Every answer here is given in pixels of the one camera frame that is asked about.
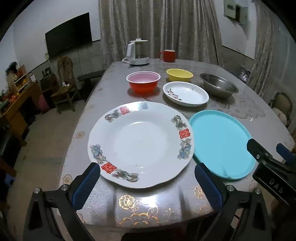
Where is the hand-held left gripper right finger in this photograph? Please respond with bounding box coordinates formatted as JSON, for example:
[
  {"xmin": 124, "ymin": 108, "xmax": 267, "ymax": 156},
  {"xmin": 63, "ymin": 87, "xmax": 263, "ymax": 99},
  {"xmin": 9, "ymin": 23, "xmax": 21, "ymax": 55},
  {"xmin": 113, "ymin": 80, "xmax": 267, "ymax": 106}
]
[{"xmin": 194, "ymin": 163, "xmax": 278, "ymax": 241}]

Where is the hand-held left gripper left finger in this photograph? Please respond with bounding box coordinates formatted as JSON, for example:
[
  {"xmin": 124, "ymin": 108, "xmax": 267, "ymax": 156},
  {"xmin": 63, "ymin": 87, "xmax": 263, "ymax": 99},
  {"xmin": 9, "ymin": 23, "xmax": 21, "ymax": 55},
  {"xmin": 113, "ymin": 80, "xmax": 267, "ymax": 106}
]
[{"xmin": 23, "ymin": 162, "xmax": 101, "ymax": 241}]

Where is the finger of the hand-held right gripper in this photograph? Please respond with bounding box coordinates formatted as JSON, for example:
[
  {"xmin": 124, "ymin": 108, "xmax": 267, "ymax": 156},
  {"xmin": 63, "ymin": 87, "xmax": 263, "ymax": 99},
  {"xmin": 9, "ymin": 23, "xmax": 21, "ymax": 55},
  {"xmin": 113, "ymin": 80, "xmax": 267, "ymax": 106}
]
[
  {"xmin": 276, "ymin": 143, "xmax": 296, "ymax": 165},
  {"xmin": 246, "ymin": 138, "xmax": 296, "ymax": 174}
]

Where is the teal plastic plate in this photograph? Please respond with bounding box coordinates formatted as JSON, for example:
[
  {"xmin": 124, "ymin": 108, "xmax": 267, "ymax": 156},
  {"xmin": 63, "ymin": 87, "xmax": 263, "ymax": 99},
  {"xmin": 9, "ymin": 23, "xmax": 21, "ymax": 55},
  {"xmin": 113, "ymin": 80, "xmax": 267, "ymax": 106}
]
[{"xmin": 188, "ymin": 110, "xmax": 259, "ymax": 180}]

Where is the large white plate red print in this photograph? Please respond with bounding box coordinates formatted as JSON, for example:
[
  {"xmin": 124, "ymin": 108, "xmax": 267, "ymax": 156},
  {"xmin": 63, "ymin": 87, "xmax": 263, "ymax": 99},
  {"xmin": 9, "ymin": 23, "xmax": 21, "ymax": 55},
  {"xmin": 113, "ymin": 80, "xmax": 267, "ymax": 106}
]
[{"xmin": 88, "ymin": 101, "xmax": 194, "ymax": 189}]

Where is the stainless steel bowl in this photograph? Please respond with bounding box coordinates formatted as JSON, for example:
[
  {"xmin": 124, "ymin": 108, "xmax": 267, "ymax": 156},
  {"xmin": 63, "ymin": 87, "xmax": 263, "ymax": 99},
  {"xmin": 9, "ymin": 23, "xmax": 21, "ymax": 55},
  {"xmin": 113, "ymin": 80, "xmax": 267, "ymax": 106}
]
[{"xmin": 200, "ymin": 73, "xmax": 239, "ymax": 99}]

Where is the oval white floral plate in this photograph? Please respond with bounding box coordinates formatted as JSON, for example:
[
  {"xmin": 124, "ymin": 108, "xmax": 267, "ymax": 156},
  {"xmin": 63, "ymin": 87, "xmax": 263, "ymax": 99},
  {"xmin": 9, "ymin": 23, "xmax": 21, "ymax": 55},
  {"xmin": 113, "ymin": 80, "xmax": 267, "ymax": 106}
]
[{"xmin": 162, "ymin": 81, "xmax": 209, "ymax": 107}]

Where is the yellow plastic bowl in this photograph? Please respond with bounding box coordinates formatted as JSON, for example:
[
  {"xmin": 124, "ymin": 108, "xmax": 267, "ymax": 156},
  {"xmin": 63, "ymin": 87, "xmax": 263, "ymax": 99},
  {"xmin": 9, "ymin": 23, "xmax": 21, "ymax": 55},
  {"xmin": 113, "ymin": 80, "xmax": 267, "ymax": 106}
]
[{"xmin": 166, "ymin": 68, "xmax": 194, "ymax": 82}]

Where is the red bowl pink inside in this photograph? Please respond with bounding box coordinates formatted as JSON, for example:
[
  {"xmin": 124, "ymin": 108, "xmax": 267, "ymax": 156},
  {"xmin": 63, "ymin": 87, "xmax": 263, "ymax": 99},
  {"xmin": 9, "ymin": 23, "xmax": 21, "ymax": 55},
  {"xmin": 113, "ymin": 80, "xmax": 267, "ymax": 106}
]
[{"xmin": 126, "ymin": 71, "xmax": 161, "ymax": 95}]

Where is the round back chair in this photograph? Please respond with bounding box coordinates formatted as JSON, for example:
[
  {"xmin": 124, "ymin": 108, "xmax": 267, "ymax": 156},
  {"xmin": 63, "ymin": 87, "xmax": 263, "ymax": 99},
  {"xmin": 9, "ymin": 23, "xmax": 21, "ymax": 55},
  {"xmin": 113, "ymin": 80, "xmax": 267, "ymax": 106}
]
[{"xmin": 269, "ymin": 91, "xmax": 293, "ymax": 128}]

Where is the pink plastic container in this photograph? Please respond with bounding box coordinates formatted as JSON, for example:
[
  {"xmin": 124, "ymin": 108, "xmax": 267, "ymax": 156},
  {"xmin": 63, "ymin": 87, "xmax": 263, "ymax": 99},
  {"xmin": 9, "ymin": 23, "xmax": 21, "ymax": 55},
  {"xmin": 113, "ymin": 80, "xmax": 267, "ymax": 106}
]
[{"xmin": 39, "ymin": 95, "xmax": 49, "ymax": 114}]

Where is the beige patterned curtain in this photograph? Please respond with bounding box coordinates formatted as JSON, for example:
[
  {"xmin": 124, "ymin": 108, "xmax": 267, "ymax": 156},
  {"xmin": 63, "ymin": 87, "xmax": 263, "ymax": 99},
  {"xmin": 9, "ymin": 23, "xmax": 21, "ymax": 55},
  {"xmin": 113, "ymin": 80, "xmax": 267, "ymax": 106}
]
[
  {"xmin": 99, "ymin": 0, "xmax": 223, "ymax": 67},
  {"xmin": 253, "ymin": 0, "xmax": 296, "ymax": 98}
]

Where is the carved wooden chair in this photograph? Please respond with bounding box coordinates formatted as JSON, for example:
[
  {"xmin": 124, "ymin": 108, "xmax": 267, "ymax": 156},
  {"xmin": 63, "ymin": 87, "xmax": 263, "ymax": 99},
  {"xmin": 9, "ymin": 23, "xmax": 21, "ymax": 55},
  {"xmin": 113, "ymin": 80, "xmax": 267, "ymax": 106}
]
[{"xmin": 50, "ymin": 56, "xmax": 80, "ymax": 114}]

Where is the wooden cabinet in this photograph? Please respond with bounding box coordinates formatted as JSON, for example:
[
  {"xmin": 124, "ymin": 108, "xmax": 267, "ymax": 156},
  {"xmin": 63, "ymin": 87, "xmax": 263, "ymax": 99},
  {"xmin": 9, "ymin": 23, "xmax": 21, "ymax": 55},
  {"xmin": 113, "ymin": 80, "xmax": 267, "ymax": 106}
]
[{"xmin": 0, "ymin": 81, "xmax": 43, "ymax": 146}]

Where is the dark wooden bench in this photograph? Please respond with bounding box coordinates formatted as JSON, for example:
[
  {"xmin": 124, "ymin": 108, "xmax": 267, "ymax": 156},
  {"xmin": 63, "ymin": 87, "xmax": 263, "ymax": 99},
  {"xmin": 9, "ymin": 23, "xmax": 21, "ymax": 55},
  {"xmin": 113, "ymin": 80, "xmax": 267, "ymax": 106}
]
[{"xmin": 77, "ymin": 70, "xmax": 105, "ymax": 102}]

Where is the red mug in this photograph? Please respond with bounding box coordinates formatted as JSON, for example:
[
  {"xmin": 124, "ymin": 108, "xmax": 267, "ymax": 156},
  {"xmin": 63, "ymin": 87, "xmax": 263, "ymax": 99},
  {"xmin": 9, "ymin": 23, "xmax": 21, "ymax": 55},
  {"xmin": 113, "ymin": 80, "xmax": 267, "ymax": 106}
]
[{"xmin": 159, "ymin": 49, "xmax": 176, "ymax": 62}]

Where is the white electric kettle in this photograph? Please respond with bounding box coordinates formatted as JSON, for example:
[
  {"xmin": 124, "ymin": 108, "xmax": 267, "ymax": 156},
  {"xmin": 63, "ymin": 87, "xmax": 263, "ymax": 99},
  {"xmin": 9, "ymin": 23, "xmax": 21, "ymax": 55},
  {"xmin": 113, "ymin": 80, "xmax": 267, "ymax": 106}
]
[{"xmin": 122, "ymin": 39, "xmax": 150, "ymax": 66}]

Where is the black flat television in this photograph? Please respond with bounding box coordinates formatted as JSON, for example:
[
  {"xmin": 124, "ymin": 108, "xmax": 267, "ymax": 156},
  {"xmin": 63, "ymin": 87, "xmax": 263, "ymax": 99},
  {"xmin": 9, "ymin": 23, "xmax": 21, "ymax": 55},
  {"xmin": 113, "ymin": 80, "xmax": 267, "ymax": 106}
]
[{"xmin": 45, "ymin": 12, "xmax": 93, "ymax": 59}]

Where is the wall electrical box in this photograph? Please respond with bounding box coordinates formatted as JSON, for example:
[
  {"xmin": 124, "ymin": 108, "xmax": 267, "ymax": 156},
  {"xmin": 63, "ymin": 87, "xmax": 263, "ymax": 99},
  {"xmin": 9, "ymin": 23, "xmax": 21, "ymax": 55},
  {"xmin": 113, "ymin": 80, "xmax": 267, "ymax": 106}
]
[{"xmin": 224, "ymin": 0, "xmax": 248, "ymax": 25}]

